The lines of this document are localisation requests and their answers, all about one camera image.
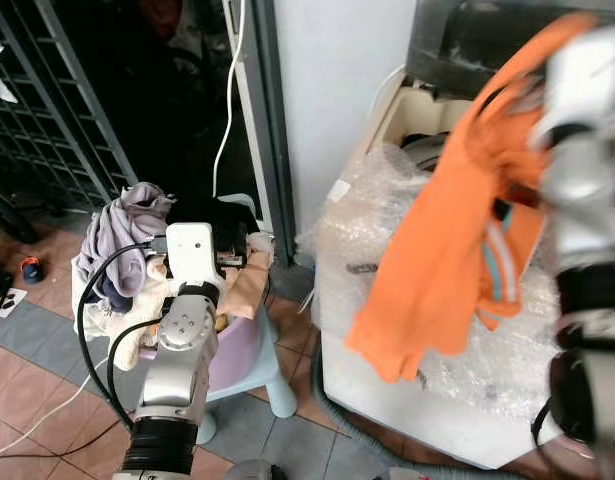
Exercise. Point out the black garment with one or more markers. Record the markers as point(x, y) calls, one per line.
point(222, 212)

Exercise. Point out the pink plastic laundry tub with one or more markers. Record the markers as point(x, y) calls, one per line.
point(237, 350)

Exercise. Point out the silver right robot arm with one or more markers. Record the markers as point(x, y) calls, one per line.
point(587, 200)

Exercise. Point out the white paper sheet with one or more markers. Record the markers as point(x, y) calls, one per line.
point(9, 303)

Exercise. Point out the dark metal grille gate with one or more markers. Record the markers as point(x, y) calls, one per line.
point(69, 80)

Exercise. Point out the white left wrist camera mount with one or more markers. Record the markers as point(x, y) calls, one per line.
point(195, 250)

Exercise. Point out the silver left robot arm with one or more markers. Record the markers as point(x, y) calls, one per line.
point(182, 350)

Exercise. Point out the white top-load washing machine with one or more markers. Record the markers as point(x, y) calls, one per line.
point(437, 420)

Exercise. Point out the grey lavender garment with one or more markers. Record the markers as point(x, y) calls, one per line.
point(127, 220)

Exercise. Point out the clear bubble wrap sheet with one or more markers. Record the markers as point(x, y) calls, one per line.
point(357, 250)

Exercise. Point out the small blue floor object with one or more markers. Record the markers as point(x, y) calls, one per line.
point(30, 270)

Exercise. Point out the beige garment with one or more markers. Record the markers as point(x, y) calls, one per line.
point(249, 290)

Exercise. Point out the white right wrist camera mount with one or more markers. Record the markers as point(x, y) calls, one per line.
point(587, 80)

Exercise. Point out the grey door frame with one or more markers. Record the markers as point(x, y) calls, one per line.
point(267, 120)

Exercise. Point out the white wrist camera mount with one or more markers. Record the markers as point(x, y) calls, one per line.
point(587, 80)
point(195, 250)

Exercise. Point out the light blue plastic stool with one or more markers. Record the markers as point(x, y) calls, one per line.
point(277, 390)

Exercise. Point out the orange garment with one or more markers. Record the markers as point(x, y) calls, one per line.
point(437, 250)

